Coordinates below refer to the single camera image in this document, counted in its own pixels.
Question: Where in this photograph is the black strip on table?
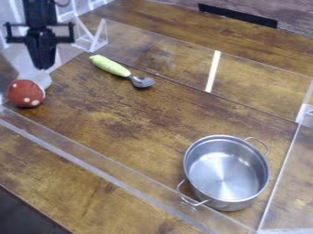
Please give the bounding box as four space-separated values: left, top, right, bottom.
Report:
198 4 278 28

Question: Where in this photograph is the clear acrylic enclosure wall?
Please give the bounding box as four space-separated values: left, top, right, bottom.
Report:
0 0 313 234

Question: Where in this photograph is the silver metal pot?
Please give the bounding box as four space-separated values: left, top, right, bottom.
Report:
176 134 270 212

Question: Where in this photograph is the yellow-handled metal spoon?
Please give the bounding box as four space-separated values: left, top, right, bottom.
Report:
89 55 155 89

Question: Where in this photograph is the red white-spotted toy mushroom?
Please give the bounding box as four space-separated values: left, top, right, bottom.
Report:
6 72 52 108

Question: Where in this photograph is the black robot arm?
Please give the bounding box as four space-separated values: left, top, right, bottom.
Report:
4 0 75 69

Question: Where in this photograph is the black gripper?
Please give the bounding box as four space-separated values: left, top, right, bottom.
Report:
4 22 75 69

